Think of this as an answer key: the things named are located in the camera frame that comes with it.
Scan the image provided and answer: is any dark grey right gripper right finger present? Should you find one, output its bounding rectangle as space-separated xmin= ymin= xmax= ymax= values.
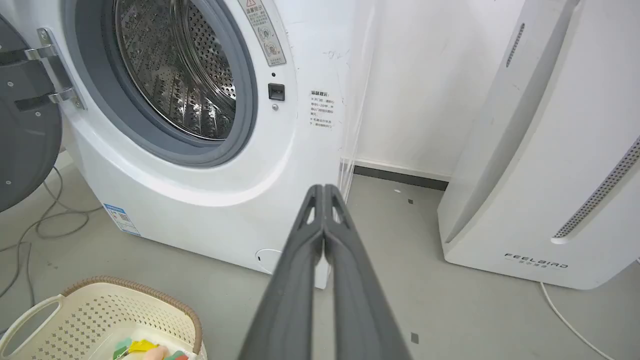
xmin=323 ymin=184 xmax=413 ymax=360

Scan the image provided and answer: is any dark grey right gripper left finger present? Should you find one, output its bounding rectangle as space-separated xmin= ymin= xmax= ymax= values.
xmin=238 ymin=184 xmax=325 ymax=360

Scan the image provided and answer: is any grey washing machine door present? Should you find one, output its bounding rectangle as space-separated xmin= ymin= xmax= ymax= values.
xmin=0 ymin=14 xmax=63 ymax=213

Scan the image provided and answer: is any white front-load washing machine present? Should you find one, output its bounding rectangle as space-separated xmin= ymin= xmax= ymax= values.
xmin=0 ymin=0 xmax=377 ymax=290

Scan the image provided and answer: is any cream perforated laundry basket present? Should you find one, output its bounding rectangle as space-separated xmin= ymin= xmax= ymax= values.
xmin=0 ymin=276 xmax=207 ymax=360

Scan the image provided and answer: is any white air purifier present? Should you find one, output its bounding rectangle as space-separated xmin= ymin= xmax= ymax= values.
xmin=438 ymin=0 xmax=640 ymax=291

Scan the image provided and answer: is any white power cable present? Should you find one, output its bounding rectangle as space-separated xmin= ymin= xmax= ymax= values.
xmin=539 ymin=257 xmax=640 ymax=360

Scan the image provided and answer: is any grey floor cable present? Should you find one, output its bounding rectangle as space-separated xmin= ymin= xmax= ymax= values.
xmin=0 ymin=166 xmax=103 ymax=301

